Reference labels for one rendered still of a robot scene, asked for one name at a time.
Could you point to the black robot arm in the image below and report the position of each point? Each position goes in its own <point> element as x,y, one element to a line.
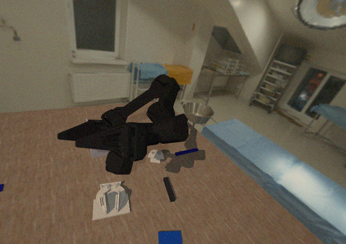
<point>165,127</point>

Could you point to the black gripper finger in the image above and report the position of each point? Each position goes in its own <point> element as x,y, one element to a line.
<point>115,138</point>
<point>77,131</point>

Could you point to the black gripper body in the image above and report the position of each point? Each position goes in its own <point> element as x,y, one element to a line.
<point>138,138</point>

